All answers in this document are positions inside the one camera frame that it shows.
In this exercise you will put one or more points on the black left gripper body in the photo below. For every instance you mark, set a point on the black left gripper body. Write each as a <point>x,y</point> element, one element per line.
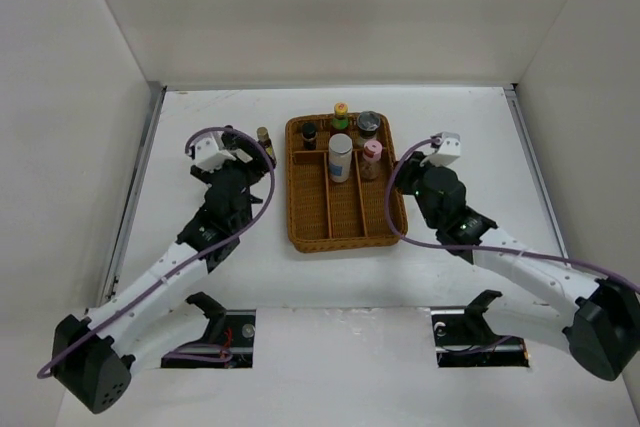
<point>252,173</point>

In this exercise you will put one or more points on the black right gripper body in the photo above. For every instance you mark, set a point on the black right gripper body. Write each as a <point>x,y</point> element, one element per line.
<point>426,211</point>

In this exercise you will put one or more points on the pink lid spice jar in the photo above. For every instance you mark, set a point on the pink lid spice jar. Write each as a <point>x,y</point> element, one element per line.
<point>371,156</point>

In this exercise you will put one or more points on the small black cap bottle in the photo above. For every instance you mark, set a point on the small black cap bottle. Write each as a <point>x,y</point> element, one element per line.
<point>309,135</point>

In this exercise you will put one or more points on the black cap salt grinder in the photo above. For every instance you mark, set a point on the black cap salt grinder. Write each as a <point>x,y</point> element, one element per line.
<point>367,124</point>

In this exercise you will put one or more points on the silver lid tall jar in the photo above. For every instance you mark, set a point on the silver lid tall jar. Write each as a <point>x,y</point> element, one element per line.
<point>339,157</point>

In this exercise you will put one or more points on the yellow cap sauce bottle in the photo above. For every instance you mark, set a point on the yellow cap sauce bottle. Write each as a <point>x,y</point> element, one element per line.
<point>340,120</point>

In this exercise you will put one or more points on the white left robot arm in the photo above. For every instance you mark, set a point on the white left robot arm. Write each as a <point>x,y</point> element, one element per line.
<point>161,314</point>

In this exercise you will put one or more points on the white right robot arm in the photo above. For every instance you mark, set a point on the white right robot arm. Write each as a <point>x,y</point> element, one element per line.
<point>591,314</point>

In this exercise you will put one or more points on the yellow label brown bottle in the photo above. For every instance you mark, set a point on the yellow label brown bottle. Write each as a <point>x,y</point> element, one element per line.
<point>265,141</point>

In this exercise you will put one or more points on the brown wicker divided tray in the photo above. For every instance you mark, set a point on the brown wicker divided tray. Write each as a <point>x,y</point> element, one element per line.
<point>323,215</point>

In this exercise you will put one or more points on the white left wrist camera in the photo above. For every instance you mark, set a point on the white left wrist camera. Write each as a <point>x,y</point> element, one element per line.
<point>208,151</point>

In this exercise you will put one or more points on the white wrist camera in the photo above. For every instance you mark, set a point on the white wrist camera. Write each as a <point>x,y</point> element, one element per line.
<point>446,148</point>
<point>208,151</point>

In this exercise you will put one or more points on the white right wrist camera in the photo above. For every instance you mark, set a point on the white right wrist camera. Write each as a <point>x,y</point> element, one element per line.
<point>446,148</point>

